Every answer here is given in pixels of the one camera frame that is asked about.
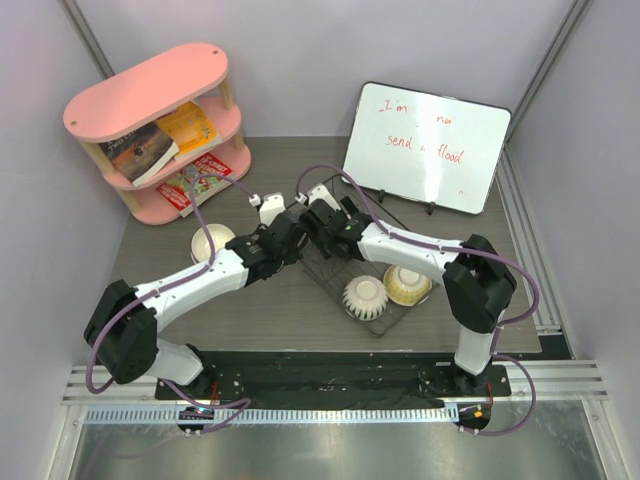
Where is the white slotted cable duct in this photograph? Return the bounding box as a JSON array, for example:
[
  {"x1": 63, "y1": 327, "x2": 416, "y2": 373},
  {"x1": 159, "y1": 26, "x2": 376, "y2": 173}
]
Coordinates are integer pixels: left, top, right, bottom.
[{"x1": 84, "y1": 404, "x2": 459, "y2": 425}]

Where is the yellow dotted bowl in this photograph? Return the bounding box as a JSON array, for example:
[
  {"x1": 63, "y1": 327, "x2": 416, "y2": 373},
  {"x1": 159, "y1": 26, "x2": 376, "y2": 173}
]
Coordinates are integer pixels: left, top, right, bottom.
[{"x1": 383, "y1": 265, "x2": 433, "y2": 307}]

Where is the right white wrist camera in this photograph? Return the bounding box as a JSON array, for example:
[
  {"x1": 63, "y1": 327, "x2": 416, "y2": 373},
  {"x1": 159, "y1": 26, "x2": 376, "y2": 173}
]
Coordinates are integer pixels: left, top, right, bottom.
[{"x1": 295, "y1": 183, "x2": 339, "y2": 209}]

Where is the red colourful cover book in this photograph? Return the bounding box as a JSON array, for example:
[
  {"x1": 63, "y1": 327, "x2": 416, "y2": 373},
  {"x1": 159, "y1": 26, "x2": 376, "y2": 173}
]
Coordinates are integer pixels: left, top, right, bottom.
[{"x1": 155, "y1": 152, "x2": 237, "y2": 219}]

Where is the white whiteboard with red writing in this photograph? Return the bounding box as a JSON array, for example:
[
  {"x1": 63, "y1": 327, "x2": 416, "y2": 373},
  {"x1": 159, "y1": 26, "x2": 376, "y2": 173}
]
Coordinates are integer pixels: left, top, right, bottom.
[{"x1": 343, "y1": 82, "x2": 512, "y2": 215}]

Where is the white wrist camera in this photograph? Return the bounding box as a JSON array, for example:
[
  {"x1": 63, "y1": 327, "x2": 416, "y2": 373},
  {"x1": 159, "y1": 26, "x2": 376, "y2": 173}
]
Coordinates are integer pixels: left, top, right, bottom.
[
  {"x1": 249, "y1": 192, "x2": 286, "y2": 227},
  {"x1": 295, "y1": 183, "x2": 339, "y2": 209}
]

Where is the yellow cover book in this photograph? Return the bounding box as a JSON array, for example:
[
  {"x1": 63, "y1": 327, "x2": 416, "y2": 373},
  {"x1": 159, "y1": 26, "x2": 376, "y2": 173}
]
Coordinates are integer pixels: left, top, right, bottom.
[{"x1": 154, "y1": 100, "x2": 221, "y2": 158}]

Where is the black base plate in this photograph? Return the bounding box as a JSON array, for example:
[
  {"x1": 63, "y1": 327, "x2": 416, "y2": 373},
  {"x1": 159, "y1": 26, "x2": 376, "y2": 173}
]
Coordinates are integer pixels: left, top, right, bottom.
[{"x1": 154, "y1": 348, "x2": 516, "y2": 409}]

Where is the dark cover book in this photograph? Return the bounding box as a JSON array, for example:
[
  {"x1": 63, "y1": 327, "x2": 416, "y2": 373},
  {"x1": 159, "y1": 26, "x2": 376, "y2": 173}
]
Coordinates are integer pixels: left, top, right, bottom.
[{"x1": 99, "y1": 122, "x2": 179, "y2": 187}]

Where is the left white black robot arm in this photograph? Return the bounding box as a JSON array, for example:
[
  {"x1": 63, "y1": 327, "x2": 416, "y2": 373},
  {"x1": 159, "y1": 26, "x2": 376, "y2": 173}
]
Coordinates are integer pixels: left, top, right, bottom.
[{"x1": 84, "y1": 211, "x2": 304, "y2": 399}]

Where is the white bowl with blue stripes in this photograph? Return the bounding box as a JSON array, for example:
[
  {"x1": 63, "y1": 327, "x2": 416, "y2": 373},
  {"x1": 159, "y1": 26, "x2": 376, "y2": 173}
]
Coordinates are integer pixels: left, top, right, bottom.
[{"x1": 342, "y1": 275, "x2": 389, "y2": 322}]

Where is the pink three-tier wooden shelf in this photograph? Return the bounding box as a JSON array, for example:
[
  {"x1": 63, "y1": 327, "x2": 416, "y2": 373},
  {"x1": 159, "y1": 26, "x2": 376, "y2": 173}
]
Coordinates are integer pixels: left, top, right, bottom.
[{"x1": 63, "y1": 43, "x2": 251, "y2": 225}]

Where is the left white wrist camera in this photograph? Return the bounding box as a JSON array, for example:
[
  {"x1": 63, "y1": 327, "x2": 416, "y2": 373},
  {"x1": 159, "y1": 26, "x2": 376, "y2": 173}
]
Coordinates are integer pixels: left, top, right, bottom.
[{"x1": 249, "y1": 192, "x2": 286, "y2": 227}]

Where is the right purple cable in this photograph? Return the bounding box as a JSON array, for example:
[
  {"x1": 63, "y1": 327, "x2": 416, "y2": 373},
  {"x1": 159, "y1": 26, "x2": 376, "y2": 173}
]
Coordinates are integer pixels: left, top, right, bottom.
[{"x1": 294, "y1": 164, "x2": 542, "y2": 436}]

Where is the black wire dish rack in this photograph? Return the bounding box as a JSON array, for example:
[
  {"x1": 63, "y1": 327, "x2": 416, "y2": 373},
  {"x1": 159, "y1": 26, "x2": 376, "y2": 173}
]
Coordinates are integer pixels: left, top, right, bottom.
[{"x1": 302, "y1": 244, "x2": 439, "y2": 337}]

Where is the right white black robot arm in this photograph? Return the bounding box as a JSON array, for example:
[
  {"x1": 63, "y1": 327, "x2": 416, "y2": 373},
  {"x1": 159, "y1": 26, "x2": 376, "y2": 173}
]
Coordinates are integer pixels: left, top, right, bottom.
[{"x1": 300, "y1": 198, "x2": 517, "y2": 395}]

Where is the teal plaid bowl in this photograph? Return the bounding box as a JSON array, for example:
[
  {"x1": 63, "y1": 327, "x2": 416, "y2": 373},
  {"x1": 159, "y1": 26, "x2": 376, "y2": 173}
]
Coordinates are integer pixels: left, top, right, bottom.
[{"x1": 190, "y1": 223, "x2": 235, "y2": 264}]

